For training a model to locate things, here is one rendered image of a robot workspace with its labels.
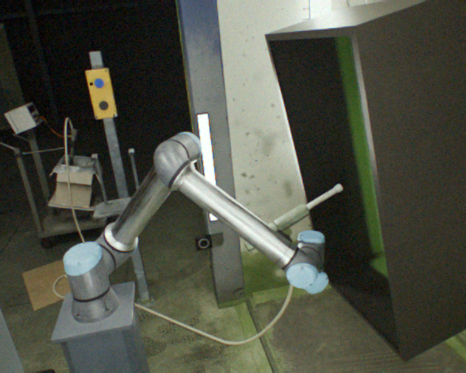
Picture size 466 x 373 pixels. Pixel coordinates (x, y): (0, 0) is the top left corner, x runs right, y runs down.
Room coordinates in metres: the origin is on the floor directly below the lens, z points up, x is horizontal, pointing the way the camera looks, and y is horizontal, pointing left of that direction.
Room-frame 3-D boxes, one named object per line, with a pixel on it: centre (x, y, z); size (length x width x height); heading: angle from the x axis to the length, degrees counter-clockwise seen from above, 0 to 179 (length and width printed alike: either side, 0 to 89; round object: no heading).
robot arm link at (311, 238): (1.18, -0.27, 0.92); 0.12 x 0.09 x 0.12; 157
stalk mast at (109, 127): (2.25, 0.63, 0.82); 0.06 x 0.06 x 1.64; 9
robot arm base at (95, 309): (1.36, 0.59, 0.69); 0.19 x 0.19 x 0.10
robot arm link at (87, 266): (1.37, 0.59, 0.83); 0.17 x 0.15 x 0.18; 157
